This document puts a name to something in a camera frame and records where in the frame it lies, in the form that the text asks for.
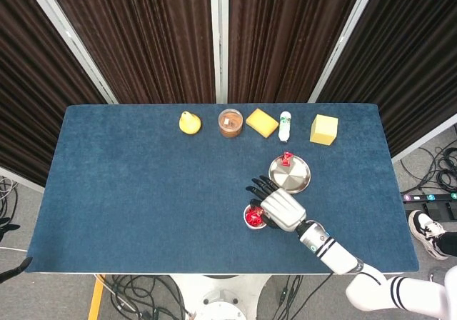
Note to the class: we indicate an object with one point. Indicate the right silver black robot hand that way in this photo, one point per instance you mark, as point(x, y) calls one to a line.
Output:
point(283, 209)

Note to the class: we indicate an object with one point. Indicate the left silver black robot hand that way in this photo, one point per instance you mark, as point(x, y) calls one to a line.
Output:
point(14, 270)

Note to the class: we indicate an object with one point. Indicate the red candy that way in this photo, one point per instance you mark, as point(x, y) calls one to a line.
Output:
point(254, 221)
point(286, 159)
point(256, 212)

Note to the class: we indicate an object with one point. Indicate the round metal plate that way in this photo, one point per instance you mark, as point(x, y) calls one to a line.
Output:
point(289, 177)

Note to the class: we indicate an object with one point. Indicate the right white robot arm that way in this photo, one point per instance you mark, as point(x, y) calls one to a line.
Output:
point(339, 255)

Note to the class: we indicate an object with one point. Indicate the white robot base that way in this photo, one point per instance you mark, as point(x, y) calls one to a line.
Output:
point(221, 295)

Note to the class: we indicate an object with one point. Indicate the small white bowl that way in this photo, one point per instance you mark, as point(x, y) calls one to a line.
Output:
point(251, 228)

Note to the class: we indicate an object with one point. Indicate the small white bottle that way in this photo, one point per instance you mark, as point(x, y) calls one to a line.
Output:
point(285, 129)

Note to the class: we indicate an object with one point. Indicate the yellow cube box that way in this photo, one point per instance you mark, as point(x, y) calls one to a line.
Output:
point(323, 130)

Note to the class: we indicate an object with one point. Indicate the yellow sponge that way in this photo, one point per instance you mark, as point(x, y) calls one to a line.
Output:
point(261, 121)

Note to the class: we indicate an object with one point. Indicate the clear jar of rubber bands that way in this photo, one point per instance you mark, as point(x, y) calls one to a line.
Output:
point(231, 121)

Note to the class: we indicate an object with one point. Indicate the yellow pear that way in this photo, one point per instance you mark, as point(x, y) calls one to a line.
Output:
point(189, 125)

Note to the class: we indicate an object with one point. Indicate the white and black sneaker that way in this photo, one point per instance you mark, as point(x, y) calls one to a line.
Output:
point(423, 227)

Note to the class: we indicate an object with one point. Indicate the blue tablecloth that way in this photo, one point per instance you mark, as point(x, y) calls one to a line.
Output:
point(143, 191)

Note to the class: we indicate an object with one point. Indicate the black foot pedals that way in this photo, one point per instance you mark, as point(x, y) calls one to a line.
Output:
point(442, 211)

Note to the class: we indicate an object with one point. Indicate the black trouser leg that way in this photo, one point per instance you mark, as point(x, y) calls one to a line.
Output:
point(448, 243)

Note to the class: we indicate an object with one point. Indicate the brown pleated curtain panel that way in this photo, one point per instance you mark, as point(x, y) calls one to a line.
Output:
point(285, 41)
point(143, 41)
point(28, 102)
point(410, 66)

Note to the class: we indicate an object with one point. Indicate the white partition base rail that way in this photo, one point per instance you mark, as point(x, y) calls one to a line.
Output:
point(21, 180)
point(421, 143)

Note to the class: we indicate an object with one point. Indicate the white partition frame post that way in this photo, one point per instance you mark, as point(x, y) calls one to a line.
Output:
point(341, 30)
point(214, 13)
point(224, 13)
point(64, 30)

